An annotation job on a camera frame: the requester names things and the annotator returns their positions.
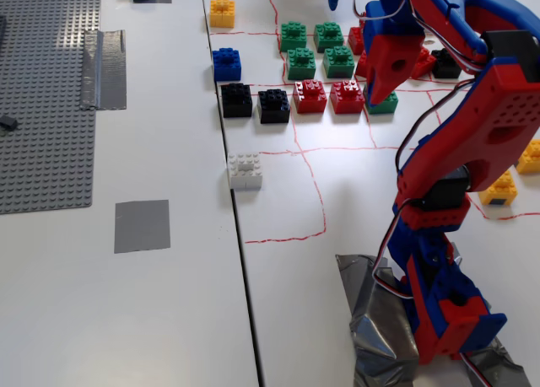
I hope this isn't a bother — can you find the black toy brick block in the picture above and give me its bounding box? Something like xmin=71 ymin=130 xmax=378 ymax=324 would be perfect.
xmin=256 ymin=89 xmax=292 ymax=125
xmin=219 ymin=83 xmax=254 ymax=119
xmin=430 ymin=47 xmax=463 ymax=80

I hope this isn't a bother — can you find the blue toy brick block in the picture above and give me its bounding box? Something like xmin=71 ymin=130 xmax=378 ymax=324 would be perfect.
xmin=211 ymin=47 xmax=243 ymax=83

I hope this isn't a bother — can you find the grey studded baseplate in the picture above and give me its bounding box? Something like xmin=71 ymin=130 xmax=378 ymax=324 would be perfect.
xmin=0 ymin=0 xmax=103 ymax=216

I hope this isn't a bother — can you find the grey duct tape strip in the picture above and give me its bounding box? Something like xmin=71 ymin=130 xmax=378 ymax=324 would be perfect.
xmin=79 ymin=29 xmax=128 ymax=111

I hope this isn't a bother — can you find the crumpled silver duct tape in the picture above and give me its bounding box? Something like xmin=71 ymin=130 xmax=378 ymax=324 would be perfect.
xmin=335 ymin=253 xmax=533 ymax=387

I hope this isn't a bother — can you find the white toy brick block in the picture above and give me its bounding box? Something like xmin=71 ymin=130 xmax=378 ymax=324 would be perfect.
xmin=227 ymin=152 xmax=264 ymax=191

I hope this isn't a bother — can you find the green toy brick block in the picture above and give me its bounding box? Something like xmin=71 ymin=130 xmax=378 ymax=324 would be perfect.
xmin=286 ymin=46 xmax=317 ymax=81
xmin=313 ymin=21 xmax=345 ymax=54
xmin=279 ymin=20 xmax=308 ymax=53
xmin=363 ymin=89 xmax=400 ymax=116
xmin=322 ymin=46 xmax=356 ymax=79

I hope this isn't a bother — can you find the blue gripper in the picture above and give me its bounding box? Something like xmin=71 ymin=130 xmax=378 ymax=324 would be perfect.
xmin=326 ymin=0 xmax=426 ymax=107

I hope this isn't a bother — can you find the yellow toy brick block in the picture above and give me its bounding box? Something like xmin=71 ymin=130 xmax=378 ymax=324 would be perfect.
xmin=516 ymin=138 xmax=540 ymax=175
xmin=478 ymin=169 xmax=519 ymax=207
xmin=208 ymin=0 xmax=236 ymax=29

